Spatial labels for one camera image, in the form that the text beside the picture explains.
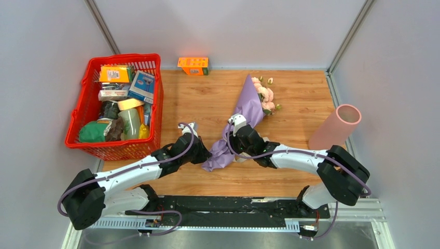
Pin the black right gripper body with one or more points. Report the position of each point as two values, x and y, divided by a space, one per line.
239 146

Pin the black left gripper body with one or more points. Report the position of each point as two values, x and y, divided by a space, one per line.
197 156

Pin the purple wrapping paper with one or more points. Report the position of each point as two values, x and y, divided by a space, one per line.
248 111

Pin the pink flower bunch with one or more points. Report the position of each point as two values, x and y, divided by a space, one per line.
265 94

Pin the cream printed ribbon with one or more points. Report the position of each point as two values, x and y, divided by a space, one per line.
241 157

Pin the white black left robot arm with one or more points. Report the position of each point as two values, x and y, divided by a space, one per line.
91 196

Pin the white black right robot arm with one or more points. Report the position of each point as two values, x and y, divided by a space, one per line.
343 178

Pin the pink cylindrical vase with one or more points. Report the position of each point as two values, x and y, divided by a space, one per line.
336 128

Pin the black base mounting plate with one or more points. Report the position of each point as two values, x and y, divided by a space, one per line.
234 212

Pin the yellow small packet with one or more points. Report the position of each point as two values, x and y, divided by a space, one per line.
144 132

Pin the pale green bottle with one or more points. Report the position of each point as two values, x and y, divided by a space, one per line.
132 123

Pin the beige tape roll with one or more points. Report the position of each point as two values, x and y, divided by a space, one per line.
129 104

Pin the blue razor box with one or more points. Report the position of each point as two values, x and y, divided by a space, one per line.
143 87

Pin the orange cardboard box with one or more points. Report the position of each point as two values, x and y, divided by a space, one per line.
194 65

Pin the green bag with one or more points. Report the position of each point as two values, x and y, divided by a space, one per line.
95 131

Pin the white red small box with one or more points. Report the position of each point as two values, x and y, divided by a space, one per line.
112 95

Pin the orange snack package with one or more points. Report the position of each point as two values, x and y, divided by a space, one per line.
117 73

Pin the red plastic shopping basket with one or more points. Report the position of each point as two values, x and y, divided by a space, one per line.
88 107

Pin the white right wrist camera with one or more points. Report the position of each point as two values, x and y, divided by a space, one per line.
237 121

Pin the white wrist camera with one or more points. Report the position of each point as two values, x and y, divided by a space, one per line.
237 121
188 128

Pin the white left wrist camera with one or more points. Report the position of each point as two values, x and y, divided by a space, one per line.
188 128

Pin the aluminium table frame rail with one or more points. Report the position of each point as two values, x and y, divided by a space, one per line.
366 210

